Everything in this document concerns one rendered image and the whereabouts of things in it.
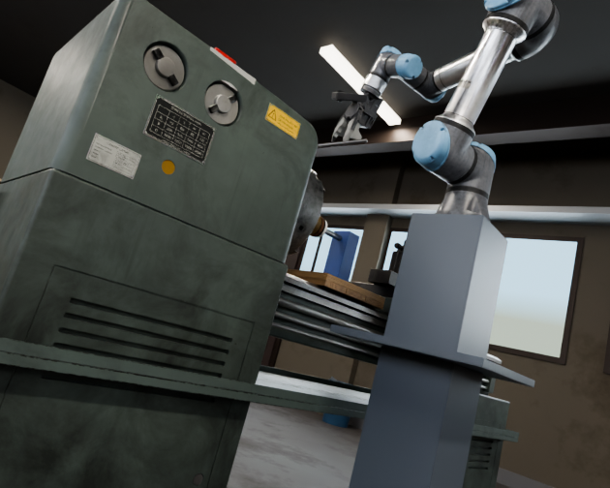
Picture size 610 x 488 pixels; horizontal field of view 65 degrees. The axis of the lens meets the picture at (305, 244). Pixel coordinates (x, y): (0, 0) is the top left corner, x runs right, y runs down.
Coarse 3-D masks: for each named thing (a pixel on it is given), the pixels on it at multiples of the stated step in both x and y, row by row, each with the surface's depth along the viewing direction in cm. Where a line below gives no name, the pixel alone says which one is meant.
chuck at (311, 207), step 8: (312, 176) 148; (312, 184) 146; (320, 184) 150; (312, 192) 145; (320, 192) 148; (304, 200) 142; (312, 200) 144; (320, 200) 147; (304, 208) 142; (312, 208) 144; (320, 208) 147; (304, 216) 143; (312, 216) 145; (296, 224) 142; (312, 224) 145; (296, 232) 144; (304, 232) 145; (296, 240) 146; (304, 240) 147; (296, 248) 149
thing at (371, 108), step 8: (360, 88) 165; (368, 88) 162; (368, 96) 164; (376, 96) 163; (352, 104) 165; (360, 104) 162; (368, 104) 165; (376, 104) 165; (352, 112) 163; (368, 112) 163; (376, 112) 166; (360, 120) 164; (368, 120) 164
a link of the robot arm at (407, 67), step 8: (392, 56) 157; (400, 56) 153; (408, 56) 150; (416, 56) 151; (384, 64) 159; (392, 64) 155; (400, 64) 152; (408, 64) 150; (416, 64) 152; (392, 72) 156; (400, 72) 153; (408, 72) 151; (416, 72) 153; (424, 72) 157; (408, 80) 157; (416, 80) 157
